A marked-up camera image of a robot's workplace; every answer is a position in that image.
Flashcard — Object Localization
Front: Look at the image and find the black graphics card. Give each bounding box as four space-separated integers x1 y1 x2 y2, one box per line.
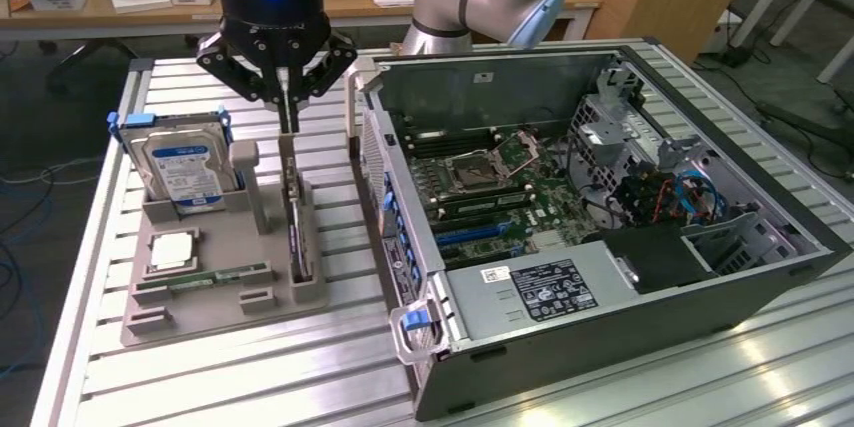
277 131 317 283

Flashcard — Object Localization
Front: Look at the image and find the wooden desk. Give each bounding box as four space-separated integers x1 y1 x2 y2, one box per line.
0 0 602 56

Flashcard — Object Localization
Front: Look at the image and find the hard disk in blue caddy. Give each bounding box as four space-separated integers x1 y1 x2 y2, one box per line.
105 105 246 211

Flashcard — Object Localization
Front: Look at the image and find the black chair base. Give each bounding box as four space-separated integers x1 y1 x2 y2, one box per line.
38 38 139 94

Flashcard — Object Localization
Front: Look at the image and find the CPU socket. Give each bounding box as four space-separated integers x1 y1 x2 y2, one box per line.
445 149 510 196

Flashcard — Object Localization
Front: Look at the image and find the metal socket cover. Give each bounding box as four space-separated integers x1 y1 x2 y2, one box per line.
490 128 544 179

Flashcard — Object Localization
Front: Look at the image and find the silver CPU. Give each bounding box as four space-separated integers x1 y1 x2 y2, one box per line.
147 235 197 269

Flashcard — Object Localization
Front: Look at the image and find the blue expansion slot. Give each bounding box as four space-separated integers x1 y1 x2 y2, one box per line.
432 223 512 248

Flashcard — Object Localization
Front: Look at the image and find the green RAM stick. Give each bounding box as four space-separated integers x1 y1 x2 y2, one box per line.
165 266 261 293

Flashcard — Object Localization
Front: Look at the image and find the green motherboard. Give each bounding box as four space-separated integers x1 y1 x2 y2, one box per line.
393 116 602 269

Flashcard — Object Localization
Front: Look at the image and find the metal drive cage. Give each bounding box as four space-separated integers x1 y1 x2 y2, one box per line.
566 66 673 203

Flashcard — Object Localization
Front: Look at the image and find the grey parts rack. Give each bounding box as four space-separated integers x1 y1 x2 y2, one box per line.
119 140 333 348

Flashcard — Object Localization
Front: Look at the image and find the grey power supply with label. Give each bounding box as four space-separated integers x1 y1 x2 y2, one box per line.
442 239 646 342

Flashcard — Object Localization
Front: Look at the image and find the black open PC case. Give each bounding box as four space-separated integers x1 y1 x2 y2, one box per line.
345 44 854 423

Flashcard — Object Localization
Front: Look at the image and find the grey disk bay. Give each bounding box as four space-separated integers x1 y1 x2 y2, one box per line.
680 210 803 279

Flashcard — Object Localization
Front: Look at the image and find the blue floor cable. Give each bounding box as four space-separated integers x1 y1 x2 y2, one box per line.
0 179 57 379

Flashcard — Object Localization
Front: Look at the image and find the blue wire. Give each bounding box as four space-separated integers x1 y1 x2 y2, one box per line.
672 172 730 224

